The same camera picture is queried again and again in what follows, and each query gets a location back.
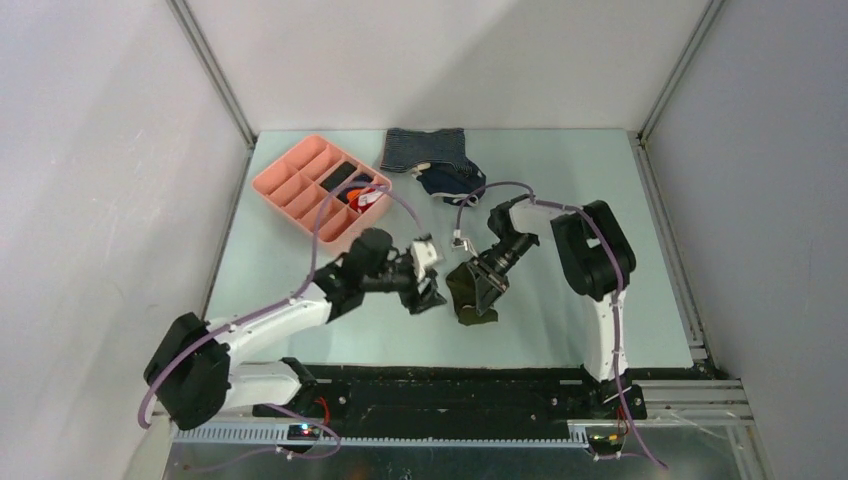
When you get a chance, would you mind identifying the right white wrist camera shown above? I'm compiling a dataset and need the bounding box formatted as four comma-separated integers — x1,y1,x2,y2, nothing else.
451,236,478,257

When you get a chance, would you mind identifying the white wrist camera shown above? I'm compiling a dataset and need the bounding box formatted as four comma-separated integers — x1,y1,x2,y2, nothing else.
410,234,443,277
451,236,478,257

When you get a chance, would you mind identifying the navy blue underwear white trim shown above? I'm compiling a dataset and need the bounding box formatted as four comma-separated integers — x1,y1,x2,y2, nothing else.
412,163,487,207

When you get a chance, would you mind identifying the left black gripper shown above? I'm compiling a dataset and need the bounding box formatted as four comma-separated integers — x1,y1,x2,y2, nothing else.
361,253,445,313

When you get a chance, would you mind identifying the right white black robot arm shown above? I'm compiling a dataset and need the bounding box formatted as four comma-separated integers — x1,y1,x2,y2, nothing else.
448,194,637,418

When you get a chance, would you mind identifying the olive green underwear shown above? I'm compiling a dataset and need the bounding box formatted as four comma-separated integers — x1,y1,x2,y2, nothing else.
446,263,498,326

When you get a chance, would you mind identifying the navy rolled garment in tray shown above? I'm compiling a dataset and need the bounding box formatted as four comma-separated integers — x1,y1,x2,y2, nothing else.
336,174,373,203

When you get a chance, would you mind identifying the grey striped folded underwear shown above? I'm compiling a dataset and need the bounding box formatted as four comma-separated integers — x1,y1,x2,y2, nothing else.
379,128,470,173

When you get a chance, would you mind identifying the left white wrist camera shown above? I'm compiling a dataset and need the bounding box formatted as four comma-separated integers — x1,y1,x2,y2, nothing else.
410,234,443,277

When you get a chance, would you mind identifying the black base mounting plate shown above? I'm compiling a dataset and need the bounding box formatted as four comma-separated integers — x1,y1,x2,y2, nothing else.
284,364,647,439

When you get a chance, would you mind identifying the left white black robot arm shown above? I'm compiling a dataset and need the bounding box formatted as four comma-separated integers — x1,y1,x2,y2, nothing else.
139,228,446,431

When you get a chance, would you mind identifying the black rolled garment in tray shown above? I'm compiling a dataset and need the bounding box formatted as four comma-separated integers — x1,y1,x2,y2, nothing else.
320,161,357,192

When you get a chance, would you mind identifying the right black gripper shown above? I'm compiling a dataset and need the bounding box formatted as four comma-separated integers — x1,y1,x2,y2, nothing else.
467,231,536,315

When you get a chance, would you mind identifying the red white rolled garment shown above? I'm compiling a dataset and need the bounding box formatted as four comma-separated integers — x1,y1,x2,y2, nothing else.
342,186,384,214

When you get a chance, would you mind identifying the pink divided organizer tray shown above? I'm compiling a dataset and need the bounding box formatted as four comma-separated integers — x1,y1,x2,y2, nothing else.
252,134,393,254

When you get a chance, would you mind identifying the grey slotted cable duct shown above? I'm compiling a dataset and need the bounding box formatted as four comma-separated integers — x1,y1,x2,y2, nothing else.
174,422,589,449

